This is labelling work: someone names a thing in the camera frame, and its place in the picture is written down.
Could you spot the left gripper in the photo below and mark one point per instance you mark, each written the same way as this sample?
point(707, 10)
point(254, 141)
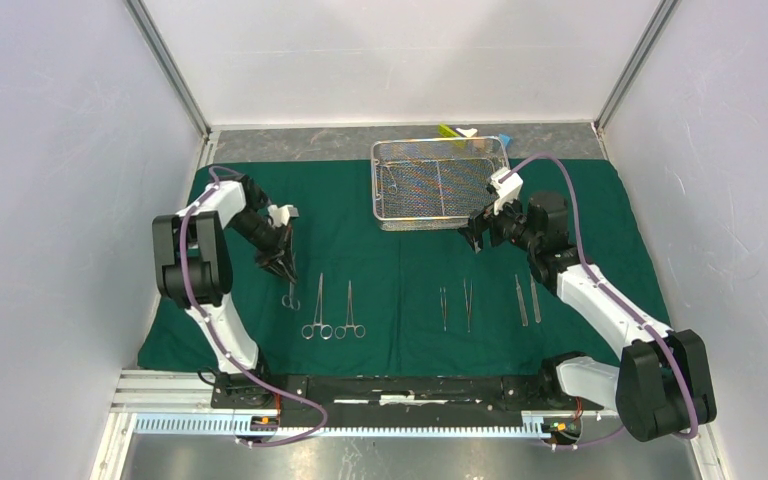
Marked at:
point(282, 265)

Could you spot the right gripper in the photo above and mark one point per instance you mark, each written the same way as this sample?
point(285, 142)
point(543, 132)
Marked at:
point(481, 221)

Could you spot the metal mesh instrument tray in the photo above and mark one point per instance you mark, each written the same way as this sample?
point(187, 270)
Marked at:
point(441, 181)

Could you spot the pointed steel tweezers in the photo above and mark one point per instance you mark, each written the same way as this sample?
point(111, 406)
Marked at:
point(468, 301)

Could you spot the steel forceps with ring handles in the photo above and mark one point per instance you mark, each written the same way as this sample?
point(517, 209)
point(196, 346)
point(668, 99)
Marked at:
point(318, 326)

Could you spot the green surgical cloth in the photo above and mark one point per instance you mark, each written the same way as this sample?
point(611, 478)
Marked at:
point(396, 278)

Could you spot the steel scalpel handle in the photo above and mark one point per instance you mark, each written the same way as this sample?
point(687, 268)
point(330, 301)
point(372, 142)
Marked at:
point(535, 300)

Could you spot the blue small block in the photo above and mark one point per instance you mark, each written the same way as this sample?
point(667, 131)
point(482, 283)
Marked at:
point(504, 139)

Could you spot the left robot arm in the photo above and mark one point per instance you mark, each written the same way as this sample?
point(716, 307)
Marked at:
point(193, 268)

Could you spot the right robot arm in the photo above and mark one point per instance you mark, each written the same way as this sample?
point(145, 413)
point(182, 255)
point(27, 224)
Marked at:
point(662, 384)

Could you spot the white small block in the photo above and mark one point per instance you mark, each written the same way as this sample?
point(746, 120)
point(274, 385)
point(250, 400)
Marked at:
point(466, 132)

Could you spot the yellow-green lego brick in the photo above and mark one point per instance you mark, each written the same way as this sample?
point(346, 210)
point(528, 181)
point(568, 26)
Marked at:
point(448, 131)

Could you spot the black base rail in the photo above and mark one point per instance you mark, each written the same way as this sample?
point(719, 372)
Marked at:
point(513, 406)

